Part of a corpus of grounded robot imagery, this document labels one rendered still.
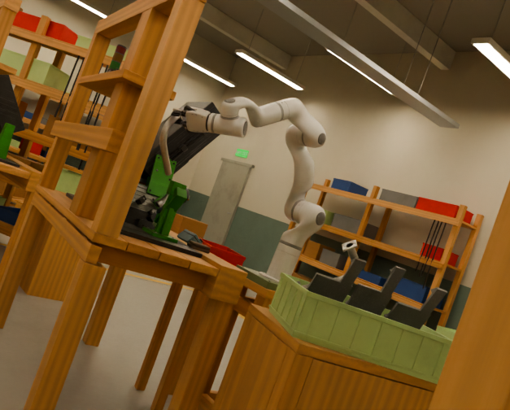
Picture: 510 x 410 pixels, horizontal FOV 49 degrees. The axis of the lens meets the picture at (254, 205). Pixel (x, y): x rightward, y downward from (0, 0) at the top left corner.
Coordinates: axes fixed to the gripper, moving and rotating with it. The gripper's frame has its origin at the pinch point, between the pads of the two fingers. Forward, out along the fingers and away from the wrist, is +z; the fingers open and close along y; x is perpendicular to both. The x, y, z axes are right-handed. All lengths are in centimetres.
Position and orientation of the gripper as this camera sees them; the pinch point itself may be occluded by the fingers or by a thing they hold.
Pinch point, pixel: (176, 117)
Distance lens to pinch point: 249.2
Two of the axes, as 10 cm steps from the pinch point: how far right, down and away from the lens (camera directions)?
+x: -3.1, 6.0, -7.4
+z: -9.5, -1.8, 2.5
